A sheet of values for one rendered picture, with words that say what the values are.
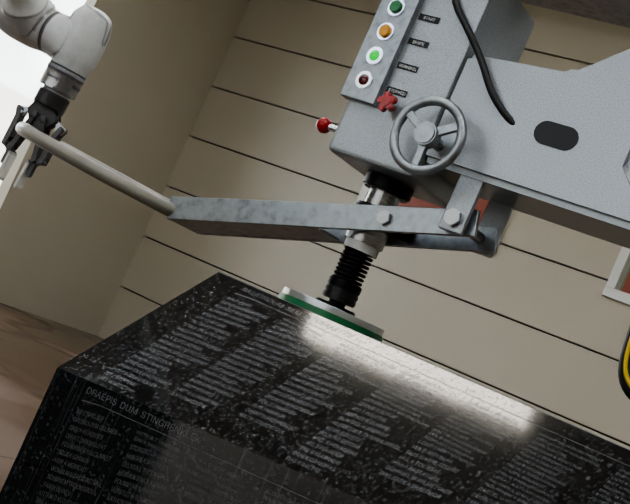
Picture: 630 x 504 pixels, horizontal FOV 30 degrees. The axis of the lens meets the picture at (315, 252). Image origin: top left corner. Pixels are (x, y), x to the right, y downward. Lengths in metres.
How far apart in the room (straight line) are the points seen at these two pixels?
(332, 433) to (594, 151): 0.70
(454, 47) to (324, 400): 0.77
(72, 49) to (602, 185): 1.26
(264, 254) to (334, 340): 8.12
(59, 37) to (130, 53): 7.56
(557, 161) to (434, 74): 0.30
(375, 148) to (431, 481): 0.80
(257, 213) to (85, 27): 0.65
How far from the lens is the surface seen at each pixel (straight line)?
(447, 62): 2.26
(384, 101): 2.24
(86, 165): 2.47
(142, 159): 10.69
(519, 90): 2.20
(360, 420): 1.78
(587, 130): 2.13
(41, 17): 2.82
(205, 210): 2.46
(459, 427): 1.76
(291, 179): 10.14
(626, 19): 2.38
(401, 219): 2.24
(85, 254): 10.57
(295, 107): 10.40
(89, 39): 2.77
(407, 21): 2.31
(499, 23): 2.34
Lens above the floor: 0.85
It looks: 3 degrees up
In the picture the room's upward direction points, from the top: 24 degrees clockwise
